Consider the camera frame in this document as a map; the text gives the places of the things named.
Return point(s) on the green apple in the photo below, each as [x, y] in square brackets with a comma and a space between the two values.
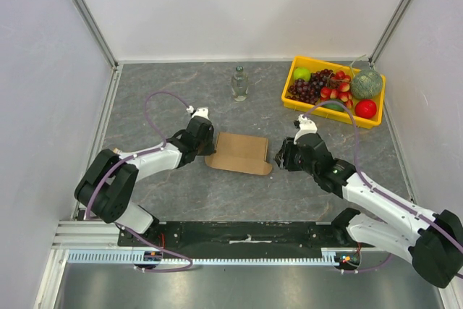
[301, 73]

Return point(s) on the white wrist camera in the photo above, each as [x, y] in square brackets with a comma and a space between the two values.
[202, 112]
[304, 126]

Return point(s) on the red cherry cluster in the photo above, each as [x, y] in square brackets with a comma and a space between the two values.
[336, 87]

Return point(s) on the yellow plastic bin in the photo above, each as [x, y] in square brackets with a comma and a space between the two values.
[315, 65]

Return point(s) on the green netted melon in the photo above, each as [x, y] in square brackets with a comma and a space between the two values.
[366, 84]

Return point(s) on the aluminium frame rail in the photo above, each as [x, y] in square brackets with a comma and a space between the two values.
[87, 236]

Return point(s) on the green avocado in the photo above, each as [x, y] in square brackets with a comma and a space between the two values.
[334, 105]

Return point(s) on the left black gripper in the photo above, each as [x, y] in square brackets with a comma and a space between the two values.
[210, 150]

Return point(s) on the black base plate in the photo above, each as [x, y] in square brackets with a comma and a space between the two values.
[247, 239]

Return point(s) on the red apple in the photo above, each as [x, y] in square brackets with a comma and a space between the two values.
[366, 109]

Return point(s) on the white cable duct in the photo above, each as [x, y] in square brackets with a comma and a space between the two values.
[145, 257]

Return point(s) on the dark purple grape bunch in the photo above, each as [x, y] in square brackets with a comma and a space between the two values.
[306, 91]

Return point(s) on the brown cardboard box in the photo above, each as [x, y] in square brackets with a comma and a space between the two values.
[240, 153]

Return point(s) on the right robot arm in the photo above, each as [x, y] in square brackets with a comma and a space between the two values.
[431, 242]

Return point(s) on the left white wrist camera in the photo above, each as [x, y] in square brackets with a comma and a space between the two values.
[202, 112]

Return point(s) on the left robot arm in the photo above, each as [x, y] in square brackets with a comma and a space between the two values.
[107, 186]

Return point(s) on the clear glass bottle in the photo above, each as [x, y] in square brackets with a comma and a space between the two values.
[240, 84]

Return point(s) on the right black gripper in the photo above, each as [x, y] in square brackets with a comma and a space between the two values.
[289, 155]

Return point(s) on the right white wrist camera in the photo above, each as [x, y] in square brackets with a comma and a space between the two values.
[304, 126]

